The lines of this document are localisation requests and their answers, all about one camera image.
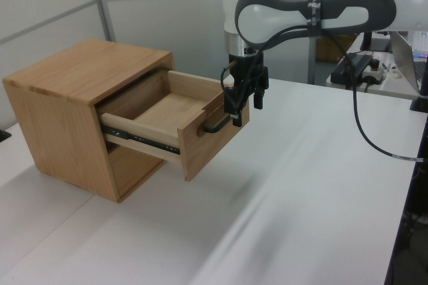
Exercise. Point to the black metal drawer slide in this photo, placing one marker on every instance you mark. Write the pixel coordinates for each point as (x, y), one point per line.
(143, 141)

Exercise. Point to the black clamp base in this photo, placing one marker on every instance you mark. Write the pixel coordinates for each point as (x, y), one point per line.
(4, 135)

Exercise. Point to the grey metal partition post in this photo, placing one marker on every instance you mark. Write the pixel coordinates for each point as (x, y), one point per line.
(103, 0)

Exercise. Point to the grey emergency stop button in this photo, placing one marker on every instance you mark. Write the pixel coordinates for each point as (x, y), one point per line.
(374, 72)

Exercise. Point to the black power box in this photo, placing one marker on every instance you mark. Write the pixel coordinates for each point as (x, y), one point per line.
(347, 69)

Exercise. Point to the white desk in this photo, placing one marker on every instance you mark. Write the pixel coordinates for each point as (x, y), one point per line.
(384, 89)

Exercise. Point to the wooden two-drawer cabinet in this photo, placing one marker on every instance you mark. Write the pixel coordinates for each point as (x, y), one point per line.
(83, 64)

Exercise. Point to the silver laptop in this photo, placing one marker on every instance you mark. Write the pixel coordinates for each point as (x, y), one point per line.
(404, 59)

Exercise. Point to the brown cardboard box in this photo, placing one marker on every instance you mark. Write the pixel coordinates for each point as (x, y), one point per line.
(329, 49)

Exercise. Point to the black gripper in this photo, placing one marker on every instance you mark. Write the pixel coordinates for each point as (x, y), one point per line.
(245, 71)

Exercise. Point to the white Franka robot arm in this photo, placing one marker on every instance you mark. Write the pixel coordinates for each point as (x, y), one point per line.
(247, 20)

